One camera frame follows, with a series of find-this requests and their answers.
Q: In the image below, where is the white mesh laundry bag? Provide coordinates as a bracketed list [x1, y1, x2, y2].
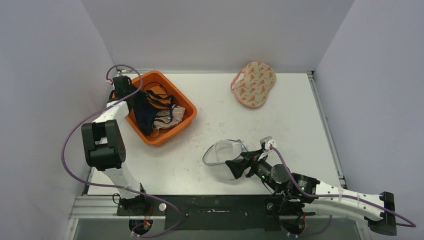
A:
[202, 139, 249, 166]

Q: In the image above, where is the navy blue bra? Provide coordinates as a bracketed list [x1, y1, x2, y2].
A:
[133, 92, 160, 136]

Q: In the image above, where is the orange bra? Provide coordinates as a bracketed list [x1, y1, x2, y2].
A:
[142, 81, 178, 110]

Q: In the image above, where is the orange plastic tub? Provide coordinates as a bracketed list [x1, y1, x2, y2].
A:
[126, 70, 197, 147]

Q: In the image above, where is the floral padded bra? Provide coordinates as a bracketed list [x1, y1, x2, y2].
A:
[230, 61, 277, 109]

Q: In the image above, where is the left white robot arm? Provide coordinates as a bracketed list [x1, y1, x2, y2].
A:
[81, 76, 149, 216]

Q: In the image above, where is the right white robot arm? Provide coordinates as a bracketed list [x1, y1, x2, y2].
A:
[225, 149, 397, 236]

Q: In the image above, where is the beige bra in tub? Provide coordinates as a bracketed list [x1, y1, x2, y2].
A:
[152, 104, 186, 130]

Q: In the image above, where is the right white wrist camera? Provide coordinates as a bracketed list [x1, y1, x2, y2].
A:
[259, 136, 277, 156]

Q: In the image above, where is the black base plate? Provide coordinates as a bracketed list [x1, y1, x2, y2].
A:
[116, 194, 308, 235]

